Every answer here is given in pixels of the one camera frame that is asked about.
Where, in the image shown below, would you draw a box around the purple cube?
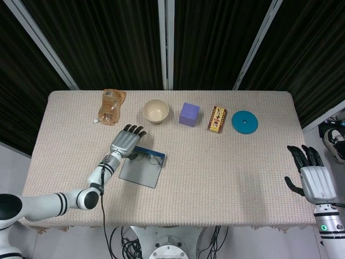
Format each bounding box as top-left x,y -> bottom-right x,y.
178,102 -> 201,127

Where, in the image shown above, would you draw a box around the teal round disc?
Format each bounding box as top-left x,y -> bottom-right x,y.
231,110 -> 259,135

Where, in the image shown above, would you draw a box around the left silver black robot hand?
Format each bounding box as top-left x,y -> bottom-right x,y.
109,124 -> 148,160

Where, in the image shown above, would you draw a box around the beige bowl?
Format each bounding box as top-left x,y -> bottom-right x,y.
142,99 -> 170,125

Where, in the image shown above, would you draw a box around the pink white woven tablecloth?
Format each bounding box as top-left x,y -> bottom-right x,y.
17,90 -> 320,233

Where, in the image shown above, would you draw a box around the blue glasses case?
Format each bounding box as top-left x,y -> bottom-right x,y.
118,146 -> 166,189

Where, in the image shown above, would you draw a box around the white partition base rail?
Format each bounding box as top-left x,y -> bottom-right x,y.
301,100 -> 345,133

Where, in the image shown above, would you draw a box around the black pleated curtain panel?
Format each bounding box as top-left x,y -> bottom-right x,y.
23,0 -> 165,91
172,0 -> 270,91
0,0 -> 71,156
239,0 -> 345,129

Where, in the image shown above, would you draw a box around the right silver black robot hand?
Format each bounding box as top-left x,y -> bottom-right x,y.
285,145 -> 337,205

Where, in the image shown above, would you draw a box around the brown spout pouch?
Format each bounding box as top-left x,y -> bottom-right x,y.
93,88 -> 127,126

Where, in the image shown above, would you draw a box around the black white sneaker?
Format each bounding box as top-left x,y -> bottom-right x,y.
323,128 -> 345,165

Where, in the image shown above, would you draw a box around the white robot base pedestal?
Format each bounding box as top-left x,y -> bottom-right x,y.
129,225 -> 208,259

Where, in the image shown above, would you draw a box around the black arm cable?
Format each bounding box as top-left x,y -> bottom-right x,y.
99,159 -> 114,259

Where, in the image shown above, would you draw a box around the white partition post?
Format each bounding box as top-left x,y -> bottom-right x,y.
10,0 -> 79,91
157,0 -> 175,91
233,0 -> 284,91

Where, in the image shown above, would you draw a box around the yellow red carton box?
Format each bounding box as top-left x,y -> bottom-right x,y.
206,105 -> 227,134

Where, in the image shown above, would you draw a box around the thin-rimmed eyeglasses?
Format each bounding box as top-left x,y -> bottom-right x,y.
129,152 -> 164,166

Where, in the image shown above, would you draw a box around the black floor cable bundle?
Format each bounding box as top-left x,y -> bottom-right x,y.
110,226 -> 143,259
198,225 -> 230,259

